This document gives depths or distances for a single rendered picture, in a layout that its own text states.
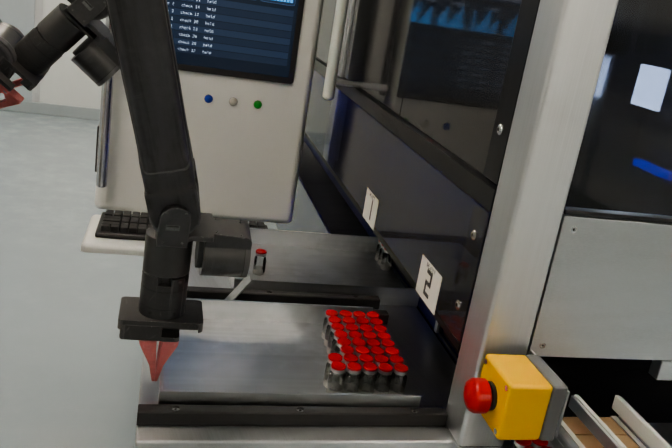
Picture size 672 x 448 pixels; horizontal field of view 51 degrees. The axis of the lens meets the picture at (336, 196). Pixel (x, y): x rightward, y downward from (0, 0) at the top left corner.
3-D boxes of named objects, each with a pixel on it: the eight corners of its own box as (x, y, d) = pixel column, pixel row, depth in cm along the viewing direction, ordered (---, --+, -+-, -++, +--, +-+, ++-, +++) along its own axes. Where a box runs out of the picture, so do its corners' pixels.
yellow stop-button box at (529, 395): (525, 404, 87) (538, 353, 85) (553, 441, 81) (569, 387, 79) (469, 404, 86) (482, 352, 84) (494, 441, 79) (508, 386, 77)
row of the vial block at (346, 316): (346, 335, 114) (351, 309, 113) (374, 399, 97) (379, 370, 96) (333, 334, 113) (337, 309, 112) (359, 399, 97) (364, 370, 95)
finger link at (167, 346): (172, 394, 89) (180, 327, 86) (113, 392, 87) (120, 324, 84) (173, 365, 95) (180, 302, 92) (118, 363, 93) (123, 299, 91)
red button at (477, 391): (486, 400, 84) (493, 371, 83) (500, 421, 80) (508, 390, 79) (456, 400, 83) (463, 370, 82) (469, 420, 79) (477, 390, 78)
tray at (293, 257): (379, 252, 153) (382, 237, 152) (417, 306, 129) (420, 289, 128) (223, 241, 145) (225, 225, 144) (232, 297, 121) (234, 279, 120)
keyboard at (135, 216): (266, 228, 178) (267, 219, 178) (272, 250, 165) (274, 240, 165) (101, 216, 169) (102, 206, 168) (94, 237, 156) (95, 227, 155)
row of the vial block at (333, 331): (333, 334, 113) (337, 309, 112) (358, 399, 97) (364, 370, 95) (319, 334, 113) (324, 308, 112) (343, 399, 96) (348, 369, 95)
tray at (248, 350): (369, 325, 119) (372, 307, 118) (416, 418, 95) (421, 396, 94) (163, 316, 111) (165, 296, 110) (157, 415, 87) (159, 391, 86)
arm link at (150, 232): (146, 215, 87) (146, 231, 82) (202, 219, 89) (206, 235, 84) (141, 266, 89) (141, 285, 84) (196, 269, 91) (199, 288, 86)
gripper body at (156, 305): (202, 337, 87) (208, 283, 85) (116, 333, 85) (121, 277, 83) (200, 313, 93) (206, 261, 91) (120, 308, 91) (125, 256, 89)
